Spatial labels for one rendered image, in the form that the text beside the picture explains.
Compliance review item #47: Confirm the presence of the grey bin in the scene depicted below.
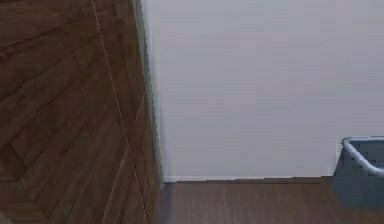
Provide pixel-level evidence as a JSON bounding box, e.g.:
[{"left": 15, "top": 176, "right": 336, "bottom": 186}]
[{"left": 331, "top": 135, "right": 384, "bottom": 210}]

